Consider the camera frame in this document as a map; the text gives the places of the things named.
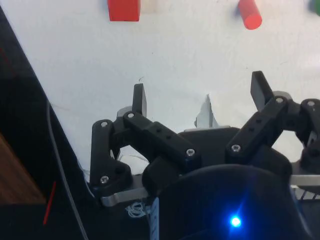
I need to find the cream block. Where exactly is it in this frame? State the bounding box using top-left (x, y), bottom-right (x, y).
top-left (140, 0), bottom-right (158, 14)

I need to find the grey cable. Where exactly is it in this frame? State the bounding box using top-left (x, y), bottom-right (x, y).
top-left (46, 101), bottom-right (89, 240)

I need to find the red cube block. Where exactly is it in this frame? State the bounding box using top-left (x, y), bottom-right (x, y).
top-left (107, 0), bottom-right (141, 22)

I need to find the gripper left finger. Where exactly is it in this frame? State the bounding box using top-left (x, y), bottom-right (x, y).
top-left (89, 83), bottom-right (203, 198)

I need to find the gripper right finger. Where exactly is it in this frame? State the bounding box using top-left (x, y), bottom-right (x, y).
top-left (224, 70), bottom-right (320, 174)

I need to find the red cylinder block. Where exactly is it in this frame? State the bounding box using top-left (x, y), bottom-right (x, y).
top-left (237, 0), bottom-right (263, 31)

